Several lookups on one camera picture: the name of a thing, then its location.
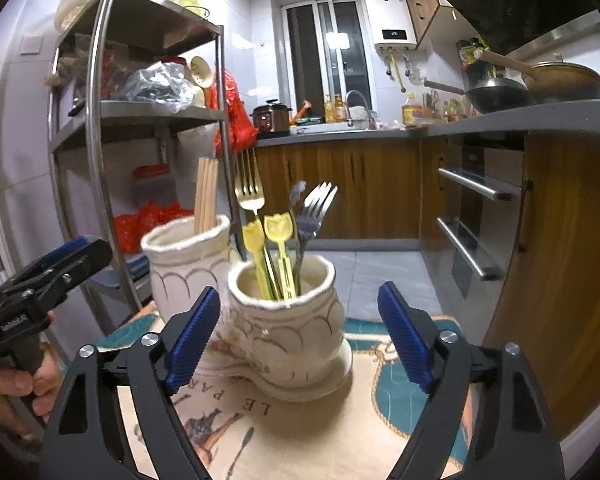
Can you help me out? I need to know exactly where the wooden chopstick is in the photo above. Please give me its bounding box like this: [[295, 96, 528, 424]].
[[204, 158, 219, 231], [194, 157, 209, 235]]

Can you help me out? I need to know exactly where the gold metal fork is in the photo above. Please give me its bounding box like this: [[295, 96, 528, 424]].
[[234, 148, 265, 220]]

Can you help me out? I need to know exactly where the silver metal fork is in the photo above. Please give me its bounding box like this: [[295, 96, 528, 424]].
[[294, 182, 338, 294]]

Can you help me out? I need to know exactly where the yellow tulip plastic fork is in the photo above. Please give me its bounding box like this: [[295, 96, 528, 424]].
[[242, 219, 276, 300]]

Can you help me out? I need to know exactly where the small silver spoon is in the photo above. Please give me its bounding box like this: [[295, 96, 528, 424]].
[[287, 180, 306, 263]]

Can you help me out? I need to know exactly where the kitchen faucet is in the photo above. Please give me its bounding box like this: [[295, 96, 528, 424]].
[[343, 90, 378, 130]]

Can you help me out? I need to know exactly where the person's left hand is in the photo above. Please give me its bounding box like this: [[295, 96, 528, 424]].
[[0, 344, 62, 436]]

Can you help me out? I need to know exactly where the orange plastic bag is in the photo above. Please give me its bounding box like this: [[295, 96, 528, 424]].
[[114, 203, 194, 255]]

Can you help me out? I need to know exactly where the red lid plastic container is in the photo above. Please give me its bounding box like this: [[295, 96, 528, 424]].
[[133, 164, 176, 208]]

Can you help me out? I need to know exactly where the metal shelving rack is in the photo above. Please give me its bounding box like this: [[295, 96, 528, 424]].
[[47, 0, 230, 325]]

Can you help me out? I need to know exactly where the printed quilted placemat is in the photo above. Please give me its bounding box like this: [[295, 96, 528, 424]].
[[97, 301, 481, 480]]

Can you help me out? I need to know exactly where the clear plastic bag on shelf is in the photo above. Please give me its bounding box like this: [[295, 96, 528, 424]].
[[116, 62, 204, 114]]

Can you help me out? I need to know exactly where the red hanging plastic bag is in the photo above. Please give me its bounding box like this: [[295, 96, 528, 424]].
[[204, 70, 258, 157]]

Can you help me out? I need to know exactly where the white floral ceramic double holder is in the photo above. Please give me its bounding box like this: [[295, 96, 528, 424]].
[[140, 214, 353, 402]]

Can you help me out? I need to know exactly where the brown electric pressure cooker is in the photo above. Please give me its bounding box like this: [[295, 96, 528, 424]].
[[251, 99, 290, 139]]

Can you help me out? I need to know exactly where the stainless built-in oven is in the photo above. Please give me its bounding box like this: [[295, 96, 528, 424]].
[[432, 133, 524, 344]]

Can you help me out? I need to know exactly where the cooking oil bottle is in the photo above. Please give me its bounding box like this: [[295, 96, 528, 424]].
[[402, 91, 424, 127]]

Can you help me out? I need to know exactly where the white water heater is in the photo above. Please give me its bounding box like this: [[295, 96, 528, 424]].
[[364, 0, 417, 52]]

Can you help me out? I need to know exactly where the black wok wooden handle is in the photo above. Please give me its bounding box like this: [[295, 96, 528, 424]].
[[424, 78, 535, 114]]

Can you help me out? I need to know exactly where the brown pot with handle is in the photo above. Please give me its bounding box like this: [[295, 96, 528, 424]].
[[475, 49, 600, 103]]

